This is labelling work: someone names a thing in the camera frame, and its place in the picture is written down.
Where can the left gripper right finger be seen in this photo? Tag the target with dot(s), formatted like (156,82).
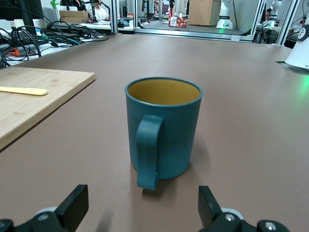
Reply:
(210,210)

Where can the seated person white shirt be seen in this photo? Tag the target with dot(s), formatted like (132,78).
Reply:
(100,13)

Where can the bamboo cutting board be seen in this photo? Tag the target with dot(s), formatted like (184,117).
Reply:
(36,108)

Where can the aluminium frame post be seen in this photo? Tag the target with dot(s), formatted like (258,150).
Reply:
(256,26)
(286,24)
(114,17)

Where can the wooden cabinet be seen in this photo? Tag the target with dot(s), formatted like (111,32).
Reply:
(204,12)

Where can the green object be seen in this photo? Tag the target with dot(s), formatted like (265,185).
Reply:
(55,3)

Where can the orange plug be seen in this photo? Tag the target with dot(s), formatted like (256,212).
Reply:
(15,51)

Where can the yellow plastic fork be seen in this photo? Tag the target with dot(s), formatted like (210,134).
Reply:
(24,90)

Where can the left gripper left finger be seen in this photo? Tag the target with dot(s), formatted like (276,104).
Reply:
(72,207)

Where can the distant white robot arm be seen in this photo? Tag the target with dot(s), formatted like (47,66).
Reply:
(224,19)

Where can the teal cup yellow inside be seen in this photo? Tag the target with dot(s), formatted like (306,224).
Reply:
(169,135)

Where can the red patterned box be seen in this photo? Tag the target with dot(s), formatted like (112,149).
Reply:
(179,23)

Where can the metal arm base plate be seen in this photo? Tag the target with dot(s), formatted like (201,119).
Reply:
(293,70)

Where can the black monitor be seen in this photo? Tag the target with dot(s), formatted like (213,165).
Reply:
(14,9)

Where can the aluminium frame rail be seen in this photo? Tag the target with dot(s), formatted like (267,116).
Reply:
(193,35)

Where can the cardboard box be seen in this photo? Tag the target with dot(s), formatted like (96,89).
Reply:
(72,17)

